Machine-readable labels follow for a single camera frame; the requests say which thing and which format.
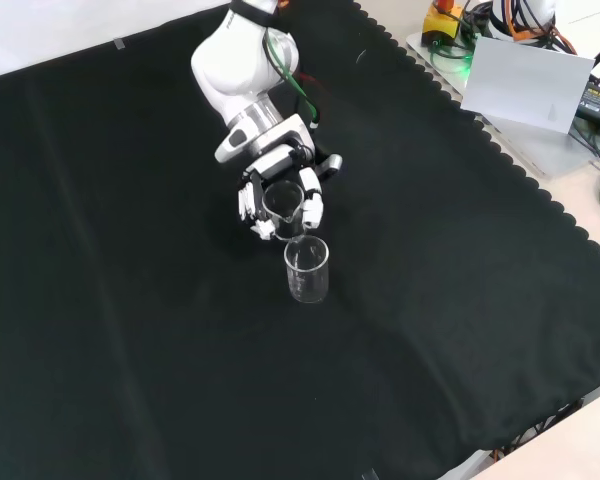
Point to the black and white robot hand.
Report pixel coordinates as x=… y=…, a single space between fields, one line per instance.
x=275 y=162

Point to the clear glass beaker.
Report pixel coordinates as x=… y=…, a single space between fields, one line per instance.
x=281 y=222
x=307 y=282

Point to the clear tape strip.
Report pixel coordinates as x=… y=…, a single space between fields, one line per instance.
x=120 y=44
x=370 y=475

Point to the black bench cloth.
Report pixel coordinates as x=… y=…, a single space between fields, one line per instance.
x=130 y=300

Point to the yellow red stop button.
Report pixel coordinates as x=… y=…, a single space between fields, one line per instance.
x=437 y=25

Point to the pale board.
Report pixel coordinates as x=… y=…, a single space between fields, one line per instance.
x=525 y=80

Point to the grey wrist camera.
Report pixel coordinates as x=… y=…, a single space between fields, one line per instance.
x=334 y=164

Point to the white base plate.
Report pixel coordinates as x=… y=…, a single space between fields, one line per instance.
x=540 y=152

